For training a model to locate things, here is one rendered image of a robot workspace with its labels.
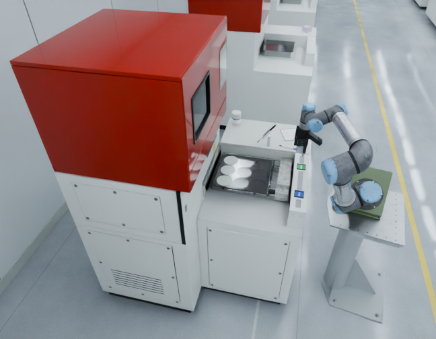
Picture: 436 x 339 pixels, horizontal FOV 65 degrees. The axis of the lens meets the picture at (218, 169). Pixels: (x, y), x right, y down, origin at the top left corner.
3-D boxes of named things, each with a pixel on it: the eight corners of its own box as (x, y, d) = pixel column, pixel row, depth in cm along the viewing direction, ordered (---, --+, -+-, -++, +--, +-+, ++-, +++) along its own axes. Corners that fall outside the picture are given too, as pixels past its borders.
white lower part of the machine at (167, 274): (103, 296, 256) (73, 224, 204) (147, 217, 317) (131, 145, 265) (194, 317, 243) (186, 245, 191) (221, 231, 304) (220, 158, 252)
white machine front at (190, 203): (182, 244, 191) (175, 192, 166) (216, 157, 252) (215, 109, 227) (187, 245, 191) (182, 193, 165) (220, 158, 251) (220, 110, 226)
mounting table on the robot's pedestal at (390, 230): (397, 208, 229) (404, 194, 221) (397, 259, 197) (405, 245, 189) (329, 191, 242) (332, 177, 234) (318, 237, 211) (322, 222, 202)
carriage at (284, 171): (274, 200, 213) (274, 196, 211) (280, 164, 240) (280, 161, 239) (287, 202, 212) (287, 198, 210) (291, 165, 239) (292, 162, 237)
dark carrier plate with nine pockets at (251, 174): (212, 185, 217) (212, 185, 217) (224, 154, 243) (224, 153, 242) (266, 194, 211) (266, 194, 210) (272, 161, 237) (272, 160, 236)
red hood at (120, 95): (54, 171, 178) (8, 60, 140) (122, 99, 238) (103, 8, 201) (191, 194, 164) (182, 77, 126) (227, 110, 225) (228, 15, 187)
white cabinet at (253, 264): (201, 292, 258) (196, 219, 206) (228, 203, 330) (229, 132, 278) (286, 311, 246) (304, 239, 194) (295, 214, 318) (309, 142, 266)
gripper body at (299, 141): (294, 139, 213) (297, 123, 206) (308, 141, 212) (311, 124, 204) (293, 146, 208) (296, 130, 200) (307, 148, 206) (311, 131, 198)
